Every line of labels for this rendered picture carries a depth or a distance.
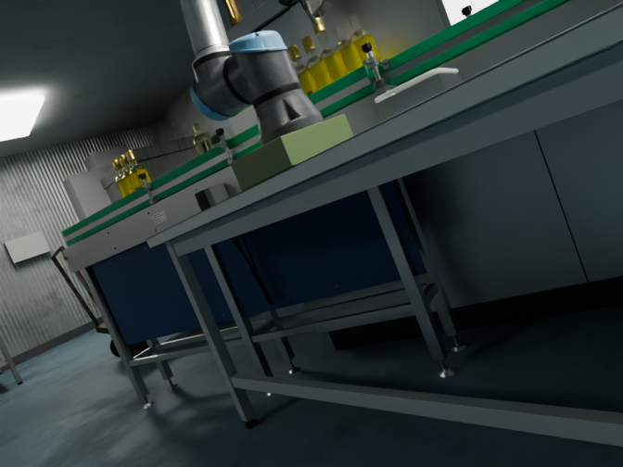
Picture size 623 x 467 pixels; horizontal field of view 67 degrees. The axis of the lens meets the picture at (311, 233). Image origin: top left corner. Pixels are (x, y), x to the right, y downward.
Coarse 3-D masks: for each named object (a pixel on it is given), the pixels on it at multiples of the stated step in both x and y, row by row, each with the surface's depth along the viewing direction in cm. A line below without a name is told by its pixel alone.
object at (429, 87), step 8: (424, 80) 107; (432, 80) 106; (440, 80) 106; (448, 80) 111; (456, 80) 118; (408, 88) 110; (416, 88) 109; (424, 88) 108; (432, 88) 107; (440, 88) 106; (448, 88) 109; (392, 96) 112; (400, 96) 111; (408, 96) 110; (416, 96) 109; (424, 96) 108; (376, 104) 114; (384, 104) 113; (392, 104) 112; (400, 104) 111; (408, 104) 111; (416, 104) 110; (376, 112) 115; (384, 112) 114; (392, 112) 113
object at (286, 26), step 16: (240, 0) 179; (256, 0) 176; (272, 0) 171; (224, 16) 185; (240, 16) 181; (256, 16) 175; (272, 16) 172; (288, 16) 171; (240, 32) 181; (288, 32) 173; (304, 64) 174; (240, 112) 194; (240, 128) 196
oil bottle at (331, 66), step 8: (328, 48) 149; (320, 56) 151; (328, 56) 149; (336, 56) 149; (328, 64) 150; (336, 64) 149; (328, 72) 151; (336, 72) 149; (328, 80) 151; (336, 80) 150
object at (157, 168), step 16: (160, 144) 631; (176, 144) 645; (192, 144) 660; (128, 160) 616; (144, 160) 616; (160, 160) 630; (176, 160) 644; (112, 176) 672; (160, 176) 626; (112, 192) 700
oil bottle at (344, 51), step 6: (342, 42) 147; (348, 42) 146; (336, 48) 148; (342, 48) 147; (348, 48) 146; (342, 54) 147; (348, 54) 146; (354, 54) 146; (342, 60) 148; (348, 60) 147; (354, 60) 146; (342, 66) 148; (348, 66) 147; (354, 66) 146; (348, 72) 148
